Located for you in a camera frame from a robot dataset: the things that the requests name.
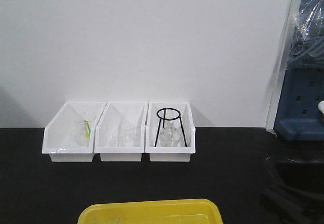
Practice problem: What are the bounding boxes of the white storage bin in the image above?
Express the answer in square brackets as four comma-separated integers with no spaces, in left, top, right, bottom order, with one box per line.
[145,102,196,162]
[94,102,148,162]
[42,102,107,162]

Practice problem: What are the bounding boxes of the left white storage bin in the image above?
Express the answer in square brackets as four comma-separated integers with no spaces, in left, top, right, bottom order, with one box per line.
[42,102,107,162]

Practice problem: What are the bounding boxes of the clear plastic bag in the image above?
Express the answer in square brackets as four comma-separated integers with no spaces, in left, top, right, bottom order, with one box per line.
[287,0,323,69]

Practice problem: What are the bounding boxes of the yellow plastic tray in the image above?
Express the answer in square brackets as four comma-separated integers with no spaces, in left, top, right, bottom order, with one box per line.
[77,199,223,223]

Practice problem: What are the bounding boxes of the clear glass flask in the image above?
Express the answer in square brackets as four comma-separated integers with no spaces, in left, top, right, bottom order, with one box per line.
[158,121,181,147]

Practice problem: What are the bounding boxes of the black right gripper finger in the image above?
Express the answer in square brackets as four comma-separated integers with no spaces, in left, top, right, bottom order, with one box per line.
[260,185,323,223]

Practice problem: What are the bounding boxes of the white lab water faucet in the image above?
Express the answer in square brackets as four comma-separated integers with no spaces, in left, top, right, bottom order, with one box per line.
[318,100,324,114]

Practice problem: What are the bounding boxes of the middle white storage bin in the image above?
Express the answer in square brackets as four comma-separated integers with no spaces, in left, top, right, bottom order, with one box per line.
[94,102,148,162]

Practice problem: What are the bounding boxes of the yellow green plastic tweezers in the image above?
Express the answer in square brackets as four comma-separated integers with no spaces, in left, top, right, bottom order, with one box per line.
[84,120,91,138]

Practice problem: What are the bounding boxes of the right white storage bin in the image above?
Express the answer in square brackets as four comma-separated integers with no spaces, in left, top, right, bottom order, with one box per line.
[145,102,196,162]

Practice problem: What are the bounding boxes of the black metal tripod stand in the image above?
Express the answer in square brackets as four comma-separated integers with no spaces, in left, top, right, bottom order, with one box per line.
[154,107,188,147]

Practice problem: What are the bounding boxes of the blue pegboard drying rack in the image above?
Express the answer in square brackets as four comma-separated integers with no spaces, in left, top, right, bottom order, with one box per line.
[274,0,324,141]

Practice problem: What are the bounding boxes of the black lab sink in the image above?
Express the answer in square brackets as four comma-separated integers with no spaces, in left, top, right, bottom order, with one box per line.
[264,156,323,185]

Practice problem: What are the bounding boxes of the clear glass beaker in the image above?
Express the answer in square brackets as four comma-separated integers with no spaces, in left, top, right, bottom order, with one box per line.
[110,121,140,148]

